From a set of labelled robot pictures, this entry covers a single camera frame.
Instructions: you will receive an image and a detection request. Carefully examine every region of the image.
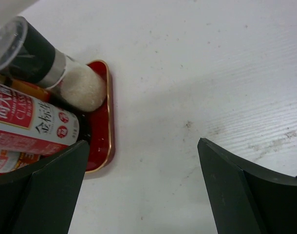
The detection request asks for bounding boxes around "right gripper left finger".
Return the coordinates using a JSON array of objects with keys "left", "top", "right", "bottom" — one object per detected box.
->
[{"left": 0, "top": 140, "right": 90, "bottom": 234}]

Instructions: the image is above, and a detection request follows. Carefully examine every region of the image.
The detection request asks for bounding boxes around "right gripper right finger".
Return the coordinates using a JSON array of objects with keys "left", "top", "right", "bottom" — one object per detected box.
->
[{"left": 198, "top": 138, "right": 297, "bottom": 234}]

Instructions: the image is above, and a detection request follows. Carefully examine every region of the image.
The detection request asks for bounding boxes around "jar with white pink lid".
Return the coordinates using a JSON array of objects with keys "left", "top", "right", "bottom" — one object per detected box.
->
[{"left": 0, "top": 149, "right": 41, "bottom": 175}]

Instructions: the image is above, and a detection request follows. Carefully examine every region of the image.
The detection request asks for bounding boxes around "tall clear bottle black cap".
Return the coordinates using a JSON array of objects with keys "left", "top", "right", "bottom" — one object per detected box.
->
[{"left": 0, "top": 84, "right": 91, "bottom": 156}]

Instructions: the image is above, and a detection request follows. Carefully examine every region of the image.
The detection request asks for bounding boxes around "red lid sauce jar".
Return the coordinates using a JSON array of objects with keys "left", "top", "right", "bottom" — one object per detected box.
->
[{"left": 0, "top": 75, "right": 50, "bottom": 102}]

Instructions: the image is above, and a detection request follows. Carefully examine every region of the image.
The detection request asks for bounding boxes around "jar with dark grey lid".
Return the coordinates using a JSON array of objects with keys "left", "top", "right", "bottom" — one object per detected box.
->
[{"left": 0, "top": 16, "right": 107, "bottom": 112}]

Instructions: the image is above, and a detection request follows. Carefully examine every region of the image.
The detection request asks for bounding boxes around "red lacquer tray gold emblem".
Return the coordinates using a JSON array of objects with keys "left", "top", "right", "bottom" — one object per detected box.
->
[{"left": 86, "top": 60, "right": 115, "bottom": 174}]

